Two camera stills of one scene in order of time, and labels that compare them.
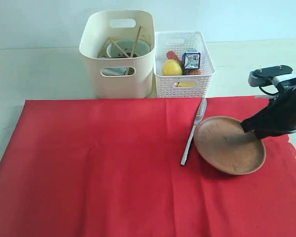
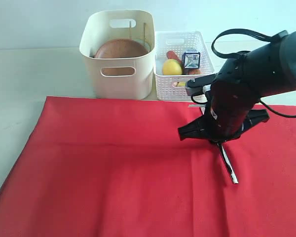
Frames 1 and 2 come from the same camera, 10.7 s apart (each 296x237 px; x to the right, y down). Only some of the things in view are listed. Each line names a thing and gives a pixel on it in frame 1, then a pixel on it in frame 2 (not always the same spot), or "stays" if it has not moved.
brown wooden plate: [240, 159] -> [119, 48]
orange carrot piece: [196, 71] stays
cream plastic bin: [118, 78] stays
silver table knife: [201, 113] -> [234, 178]
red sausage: [172, 55] stays
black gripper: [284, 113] -> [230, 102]
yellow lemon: [171, 67] stays
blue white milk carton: [191, 59] stays
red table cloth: [112, 168] stays
